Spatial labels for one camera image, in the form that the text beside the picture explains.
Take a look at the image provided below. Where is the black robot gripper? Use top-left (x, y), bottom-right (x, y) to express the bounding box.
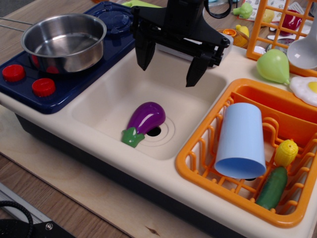
top-left (131, 0), bottom-right (230, 87)

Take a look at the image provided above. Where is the purple toy eggplant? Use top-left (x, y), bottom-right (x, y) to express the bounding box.
top-left (121, 102), bottom-right (166, 148)

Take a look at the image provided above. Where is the stainless steel pan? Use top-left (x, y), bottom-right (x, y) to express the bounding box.
top-left (0, 13), bottom-right (107, 74)

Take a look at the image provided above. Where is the grey toy faucet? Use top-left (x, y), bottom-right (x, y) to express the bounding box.
top-left (156, 32), bottom-right (234, 61)

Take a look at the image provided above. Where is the green cutting board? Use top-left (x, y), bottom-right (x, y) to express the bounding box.
top-left (121, 0), bottom-right (160, 8)

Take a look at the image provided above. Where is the beige toy sink unit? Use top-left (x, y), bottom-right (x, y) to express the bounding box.
top-left (0, 46), bottom-right (317, 238)

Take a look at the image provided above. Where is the orange toy strainer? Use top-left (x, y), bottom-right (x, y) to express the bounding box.
top-left (217, 28), bottom-right (249, 49)

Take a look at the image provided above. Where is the yellow toy piece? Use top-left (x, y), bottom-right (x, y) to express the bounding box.
top-left (235, 24), bottom-right (250, 37)

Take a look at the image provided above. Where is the green toy broccoli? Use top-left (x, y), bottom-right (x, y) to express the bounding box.
top-left (233, 2), bottom-right (253, 19)

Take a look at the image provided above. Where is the green toy pear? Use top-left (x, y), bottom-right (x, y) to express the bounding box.
top-left (257, 49), bottom-right (290, 85)

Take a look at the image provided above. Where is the orange plastic rack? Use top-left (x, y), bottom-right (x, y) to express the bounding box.
top-left (245, 0), bottom-right (317, 78)

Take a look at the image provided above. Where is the light blue plastic cup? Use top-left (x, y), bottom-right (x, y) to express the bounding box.
top-left (214, 103), bottom-right (266, 179)

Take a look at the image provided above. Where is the red toy vegetable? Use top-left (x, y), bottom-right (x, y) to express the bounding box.
top-left (282, 14), bottom-right (302, 30)

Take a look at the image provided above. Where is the grey plastic ladle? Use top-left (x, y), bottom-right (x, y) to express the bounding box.
top-left (287, 18), bottom-right (317, 69)

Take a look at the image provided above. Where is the red stove knob right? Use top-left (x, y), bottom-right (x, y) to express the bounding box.
top-left (32, 78), bottom-right (56, 97)

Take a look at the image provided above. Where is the red stove knob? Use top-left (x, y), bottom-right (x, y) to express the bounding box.
top-left (2, 64), bottom-right (26, 82)
top-left (32, 78), bottom-right (56, 97)

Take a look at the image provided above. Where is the toy fried egg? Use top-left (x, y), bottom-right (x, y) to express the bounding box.
top-left (290, 76), bottom-right (317, 107)

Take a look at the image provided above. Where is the yellow toy corn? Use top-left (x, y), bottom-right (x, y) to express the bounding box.
top-left (274, 139), bottom-right (299, 167)

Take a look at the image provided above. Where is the blue toy stove top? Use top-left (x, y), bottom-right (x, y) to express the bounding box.
top-left (0, 1), bottom-right (134, 114)

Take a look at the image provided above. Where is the red stove knob left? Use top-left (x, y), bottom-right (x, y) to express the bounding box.
top-left (2, 64), bottom-right (26, 82)

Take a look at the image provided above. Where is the green toy cucumber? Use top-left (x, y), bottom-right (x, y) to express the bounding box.
top-left (256, 167), bottom-right (288, 210)

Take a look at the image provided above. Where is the orange dish drainer basket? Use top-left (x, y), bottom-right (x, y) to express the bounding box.
top-left (175, 79), bottom-right (317, 229)

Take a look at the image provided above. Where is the black mount plate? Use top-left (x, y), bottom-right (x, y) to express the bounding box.
top-left (31, 221), bottom-right (75, 238)

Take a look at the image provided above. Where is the black cable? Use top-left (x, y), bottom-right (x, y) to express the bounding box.
top-left (0, 200), bottom-right (34, 238)

